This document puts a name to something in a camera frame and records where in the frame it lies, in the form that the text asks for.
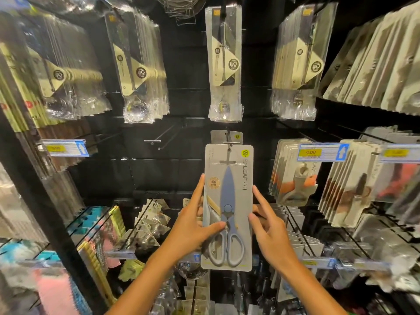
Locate row of grey card packets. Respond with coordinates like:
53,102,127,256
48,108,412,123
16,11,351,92
319,1,420,116

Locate row of orange peeler packets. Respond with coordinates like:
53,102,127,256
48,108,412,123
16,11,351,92
268,138,321,207

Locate clear packet with long spoon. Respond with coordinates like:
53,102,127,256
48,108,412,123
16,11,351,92
205,4,245,123

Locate row of triangular-card strainer packets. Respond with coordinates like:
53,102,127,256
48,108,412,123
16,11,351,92
115,198,172,254

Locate grey kitchen scissors packet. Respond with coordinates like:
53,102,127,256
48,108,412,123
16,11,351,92
200,143,254,272

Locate row of clear fork packets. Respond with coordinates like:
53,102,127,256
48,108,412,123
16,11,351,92
271,2,339,122

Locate person's left forearm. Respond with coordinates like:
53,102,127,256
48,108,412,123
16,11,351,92
106,247,195,315

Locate empty metal display hook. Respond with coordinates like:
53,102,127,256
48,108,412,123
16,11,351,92
144,122,186,151

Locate wire utensils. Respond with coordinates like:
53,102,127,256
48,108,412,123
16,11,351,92
154,0,208,26

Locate row of brown tool packets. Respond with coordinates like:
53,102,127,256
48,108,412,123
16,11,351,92
318,140,385,228

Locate row of blue sponge packets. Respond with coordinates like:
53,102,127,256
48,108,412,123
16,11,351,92
67,206,110,238

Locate row of chopstick packets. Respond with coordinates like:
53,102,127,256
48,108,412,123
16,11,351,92
0,41,53,133

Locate row of clear ladle packets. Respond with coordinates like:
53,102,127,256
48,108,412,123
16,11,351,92
18,11,113,121

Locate clear price tag strip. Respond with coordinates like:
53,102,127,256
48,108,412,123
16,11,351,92
104,248,138,260
301,257,338,270

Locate pink scrub brush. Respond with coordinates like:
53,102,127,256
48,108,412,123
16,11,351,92
32,268,81,315

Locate row of red tool packets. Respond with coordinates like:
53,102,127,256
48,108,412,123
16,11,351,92
359,125,420,204

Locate person's right forearm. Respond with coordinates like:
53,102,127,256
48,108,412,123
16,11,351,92
268,256,349,315

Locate person's right hand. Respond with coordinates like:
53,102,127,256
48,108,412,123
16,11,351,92
248,185,301,273

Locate person's left hand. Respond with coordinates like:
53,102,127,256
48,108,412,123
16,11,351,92
163,174,227,263

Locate blue-edged price tag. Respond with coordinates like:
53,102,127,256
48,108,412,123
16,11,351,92
297,143,350,162
41,139,90,158
380,144,420,163

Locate row of small grey packets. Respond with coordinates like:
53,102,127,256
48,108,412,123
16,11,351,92
275,205,325,259

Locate row of clear spoon packets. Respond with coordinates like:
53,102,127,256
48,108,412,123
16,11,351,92
104,6,170,124

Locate row of yellow brush packets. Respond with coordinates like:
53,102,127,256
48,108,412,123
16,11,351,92
77,205,127,307

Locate hanging scissors packet behind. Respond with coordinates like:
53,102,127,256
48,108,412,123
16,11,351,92
210,130,244,145

